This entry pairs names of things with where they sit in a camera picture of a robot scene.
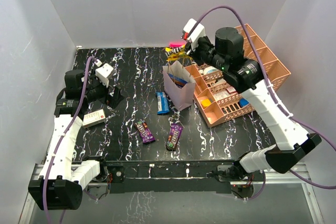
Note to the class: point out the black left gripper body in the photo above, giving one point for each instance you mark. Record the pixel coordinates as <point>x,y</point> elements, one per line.
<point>98,91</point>

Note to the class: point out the white blue blister pack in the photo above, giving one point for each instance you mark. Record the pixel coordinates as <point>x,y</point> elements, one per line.
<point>208,70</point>

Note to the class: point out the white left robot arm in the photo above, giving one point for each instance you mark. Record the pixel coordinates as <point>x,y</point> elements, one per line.
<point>60,145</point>

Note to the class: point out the peach plastic desk organizer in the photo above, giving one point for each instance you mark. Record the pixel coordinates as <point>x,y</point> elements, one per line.
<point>258,55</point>

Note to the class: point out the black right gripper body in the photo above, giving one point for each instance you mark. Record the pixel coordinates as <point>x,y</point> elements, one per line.
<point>205,53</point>

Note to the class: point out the white instruction leaflet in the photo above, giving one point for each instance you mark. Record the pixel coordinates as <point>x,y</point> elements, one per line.
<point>221,95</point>

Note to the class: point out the white cardboard box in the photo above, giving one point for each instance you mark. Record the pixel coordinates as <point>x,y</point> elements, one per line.
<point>93,118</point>

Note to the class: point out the yellow m&m's bag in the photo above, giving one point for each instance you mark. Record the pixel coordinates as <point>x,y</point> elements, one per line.
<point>174,54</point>

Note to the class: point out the purple m&m's bag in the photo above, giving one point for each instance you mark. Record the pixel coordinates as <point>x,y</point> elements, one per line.
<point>145,134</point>
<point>173,137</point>

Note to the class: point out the lilac paper bag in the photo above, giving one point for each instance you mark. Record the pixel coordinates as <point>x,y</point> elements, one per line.
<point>181,98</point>

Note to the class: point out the pink tape marker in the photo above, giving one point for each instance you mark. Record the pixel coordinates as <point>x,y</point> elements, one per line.
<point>176,44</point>

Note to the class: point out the blue burts chips bag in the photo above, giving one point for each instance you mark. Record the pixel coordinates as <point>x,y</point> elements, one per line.
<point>179,82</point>

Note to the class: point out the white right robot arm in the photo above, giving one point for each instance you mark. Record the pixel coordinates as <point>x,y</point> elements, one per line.
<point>293,142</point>

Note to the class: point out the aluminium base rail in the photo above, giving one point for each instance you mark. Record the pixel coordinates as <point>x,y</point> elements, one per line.
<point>169,176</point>

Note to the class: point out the red white staples box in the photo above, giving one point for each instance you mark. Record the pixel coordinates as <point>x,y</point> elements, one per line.
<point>231,90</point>

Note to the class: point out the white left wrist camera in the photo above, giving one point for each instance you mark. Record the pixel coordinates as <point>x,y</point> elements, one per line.
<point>104,72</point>

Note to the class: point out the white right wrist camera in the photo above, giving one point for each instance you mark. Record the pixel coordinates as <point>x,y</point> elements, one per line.
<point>192,35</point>

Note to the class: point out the blue oreo snack pack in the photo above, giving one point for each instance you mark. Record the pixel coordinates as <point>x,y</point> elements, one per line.
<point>162,103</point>

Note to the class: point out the blue grey stamp block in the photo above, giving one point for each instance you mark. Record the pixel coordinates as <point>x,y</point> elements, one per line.
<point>243,103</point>

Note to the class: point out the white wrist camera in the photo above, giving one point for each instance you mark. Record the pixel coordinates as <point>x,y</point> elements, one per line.
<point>192,35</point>
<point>104,72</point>

